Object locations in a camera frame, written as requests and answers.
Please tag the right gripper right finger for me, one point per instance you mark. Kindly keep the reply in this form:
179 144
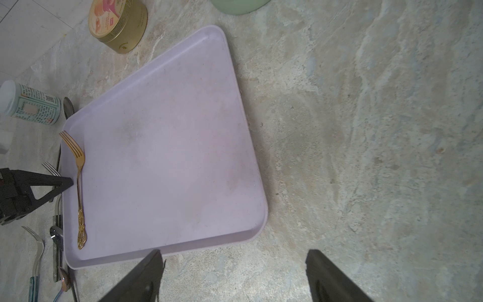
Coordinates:
328 283

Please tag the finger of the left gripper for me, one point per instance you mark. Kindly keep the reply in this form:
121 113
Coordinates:
43 188

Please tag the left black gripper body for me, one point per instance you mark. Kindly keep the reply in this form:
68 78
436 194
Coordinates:
15 201

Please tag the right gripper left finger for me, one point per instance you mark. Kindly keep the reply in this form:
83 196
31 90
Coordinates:
142 283

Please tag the silver fork marbled handle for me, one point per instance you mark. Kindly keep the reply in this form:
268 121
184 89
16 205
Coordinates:
57 220

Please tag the gold ornate fork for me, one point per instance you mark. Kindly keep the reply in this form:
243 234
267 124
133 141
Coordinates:
80 160

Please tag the silver fork green handle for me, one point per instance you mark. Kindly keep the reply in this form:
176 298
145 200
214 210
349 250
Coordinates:
34 279

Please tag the iridescent rainbow spoon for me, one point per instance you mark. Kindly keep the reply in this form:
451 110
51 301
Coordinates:
65 283

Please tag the white printed cup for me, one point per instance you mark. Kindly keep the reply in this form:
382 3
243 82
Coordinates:
29 104

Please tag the lilac plastic tray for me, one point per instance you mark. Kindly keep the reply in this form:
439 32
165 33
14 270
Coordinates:
170 164

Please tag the gold round tin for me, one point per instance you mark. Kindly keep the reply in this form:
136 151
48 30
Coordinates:
119 24

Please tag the green thermos jug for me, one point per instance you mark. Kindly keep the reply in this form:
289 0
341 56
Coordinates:
238 7

